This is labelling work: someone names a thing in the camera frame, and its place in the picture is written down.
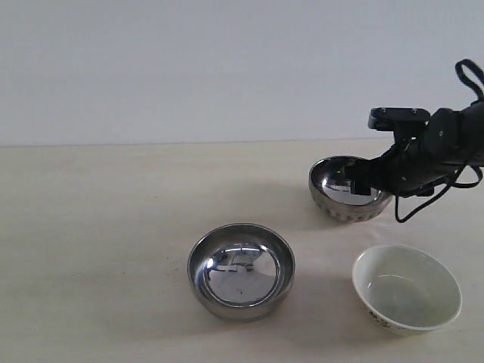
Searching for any black cable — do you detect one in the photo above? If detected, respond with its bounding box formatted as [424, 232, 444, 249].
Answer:
[394, 59, 484, 225]

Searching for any smooth stainless steel bowl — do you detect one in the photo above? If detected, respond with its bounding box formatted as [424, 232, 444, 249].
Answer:
[186, 222, 296, 322]

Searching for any white ceramic patterned bowl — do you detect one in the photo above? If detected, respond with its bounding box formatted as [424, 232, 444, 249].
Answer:
[352, 244, 463, 336]

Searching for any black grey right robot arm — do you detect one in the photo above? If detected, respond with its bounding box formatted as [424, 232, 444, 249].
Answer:
[344, 101, 483, 197]

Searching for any ribbed stainless steel bowl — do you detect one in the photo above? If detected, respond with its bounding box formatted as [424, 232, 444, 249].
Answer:
[308, 156, 392, 223]

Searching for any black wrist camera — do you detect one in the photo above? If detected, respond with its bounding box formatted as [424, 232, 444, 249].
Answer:
[368, 107, 431, 144]

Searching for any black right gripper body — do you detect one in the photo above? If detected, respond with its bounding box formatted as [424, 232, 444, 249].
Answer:
[362, 142, 454, 197]

